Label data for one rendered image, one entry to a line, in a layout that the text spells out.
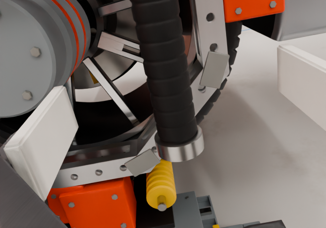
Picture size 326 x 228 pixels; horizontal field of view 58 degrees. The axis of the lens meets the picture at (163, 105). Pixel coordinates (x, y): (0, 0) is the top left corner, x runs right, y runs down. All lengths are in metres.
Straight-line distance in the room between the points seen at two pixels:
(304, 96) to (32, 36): 0.25
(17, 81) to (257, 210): 1.09
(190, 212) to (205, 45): 0.62
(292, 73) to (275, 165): 1.34
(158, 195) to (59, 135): 0.44
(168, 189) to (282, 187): 0.86
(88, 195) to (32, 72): 0.30
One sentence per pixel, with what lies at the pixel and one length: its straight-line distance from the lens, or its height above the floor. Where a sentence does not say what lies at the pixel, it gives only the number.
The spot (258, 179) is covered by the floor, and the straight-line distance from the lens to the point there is 1.42.
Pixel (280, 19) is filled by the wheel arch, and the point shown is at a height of 0.78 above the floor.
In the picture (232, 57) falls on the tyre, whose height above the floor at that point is 0.74.
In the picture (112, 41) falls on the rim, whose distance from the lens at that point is 0.56.
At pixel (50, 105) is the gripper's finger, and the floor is 0.85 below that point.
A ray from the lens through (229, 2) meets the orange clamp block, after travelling 0.45.
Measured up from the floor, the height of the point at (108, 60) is 0.75.
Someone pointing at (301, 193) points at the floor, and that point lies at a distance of 1.36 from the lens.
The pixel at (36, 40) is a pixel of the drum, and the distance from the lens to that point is 0.32.
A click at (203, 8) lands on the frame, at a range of 0.45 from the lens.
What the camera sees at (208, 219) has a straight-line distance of 1.02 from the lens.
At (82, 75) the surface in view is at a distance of 0.69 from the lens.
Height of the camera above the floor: 0.90
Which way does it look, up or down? 24 degrees down
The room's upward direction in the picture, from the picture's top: 11 degrees counter-clockwise
